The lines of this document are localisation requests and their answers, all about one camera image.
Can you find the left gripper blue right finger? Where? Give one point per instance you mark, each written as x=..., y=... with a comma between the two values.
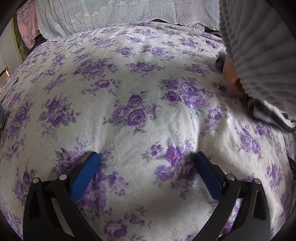
x=252, y=221

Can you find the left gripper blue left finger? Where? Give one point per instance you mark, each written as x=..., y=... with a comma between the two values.
x=51, y=212

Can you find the black and white striped garment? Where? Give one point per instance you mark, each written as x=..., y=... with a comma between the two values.
x=269, y=93

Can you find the person's right hand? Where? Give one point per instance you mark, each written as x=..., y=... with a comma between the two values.
x=231, y=78

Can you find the purple floral bed cover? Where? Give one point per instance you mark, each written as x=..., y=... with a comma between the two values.
x=145, y=98

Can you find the white bedside cabinet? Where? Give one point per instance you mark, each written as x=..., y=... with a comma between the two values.
x=10, y=54

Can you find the white lace curtain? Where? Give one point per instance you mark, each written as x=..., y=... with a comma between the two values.
x=60, y=19

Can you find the pink floral cloth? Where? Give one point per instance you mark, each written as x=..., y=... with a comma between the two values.
x=27, y=23

